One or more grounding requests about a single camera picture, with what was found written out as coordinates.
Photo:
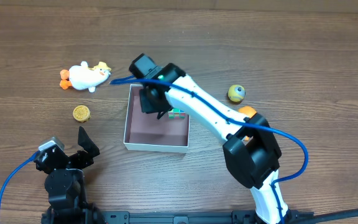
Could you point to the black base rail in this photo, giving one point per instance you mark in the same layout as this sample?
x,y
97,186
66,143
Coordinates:
x,y
234,217

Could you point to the white plush duck toy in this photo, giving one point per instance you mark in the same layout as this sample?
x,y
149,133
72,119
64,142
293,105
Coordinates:
x,y
82,77

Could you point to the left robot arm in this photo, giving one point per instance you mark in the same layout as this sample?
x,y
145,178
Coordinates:
x,y
65,182

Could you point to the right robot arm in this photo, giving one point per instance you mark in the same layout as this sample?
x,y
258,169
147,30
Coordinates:
x,y
251,155

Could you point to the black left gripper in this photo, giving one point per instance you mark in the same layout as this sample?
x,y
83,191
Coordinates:
x,y
70,158

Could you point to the multicoloured puzzle cube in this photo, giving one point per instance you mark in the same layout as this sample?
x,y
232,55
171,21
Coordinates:
x,y
176,114

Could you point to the white box pink interior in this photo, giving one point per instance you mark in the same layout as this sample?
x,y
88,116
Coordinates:
x,y
144,132

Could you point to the yellow one-eyed ball toy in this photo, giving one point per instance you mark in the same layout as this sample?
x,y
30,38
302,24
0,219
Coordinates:
x,y
236,93

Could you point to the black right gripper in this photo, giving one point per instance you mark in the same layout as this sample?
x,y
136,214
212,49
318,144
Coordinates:
x,y
150,104

